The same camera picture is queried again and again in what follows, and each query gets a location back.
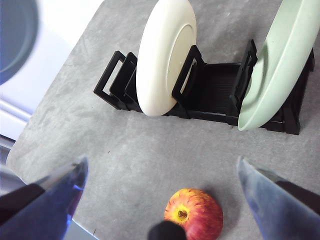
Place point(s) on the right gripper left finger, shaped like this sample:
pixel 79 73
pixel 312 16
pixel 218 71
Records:
pixel 37 212

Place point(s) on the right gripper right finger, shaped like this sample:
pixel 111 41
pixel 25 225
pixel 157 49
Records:
pixel 282 212

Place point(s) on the red apple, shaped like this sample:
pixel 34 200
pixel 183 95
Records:
pixel 202 212

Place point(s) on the blue plate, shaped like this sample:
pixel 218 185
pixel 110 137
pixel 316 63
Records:
pixel 15 37

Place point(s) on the pale green plate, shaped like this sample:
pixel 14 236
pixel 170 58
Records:
pixel 280 75

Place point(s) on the black plate rack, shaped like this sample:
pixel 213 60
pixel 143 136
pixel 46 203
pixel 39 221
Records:
pixel 215 87

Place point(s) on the cream white plate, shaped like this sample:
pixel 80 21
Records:
pixel 160 62

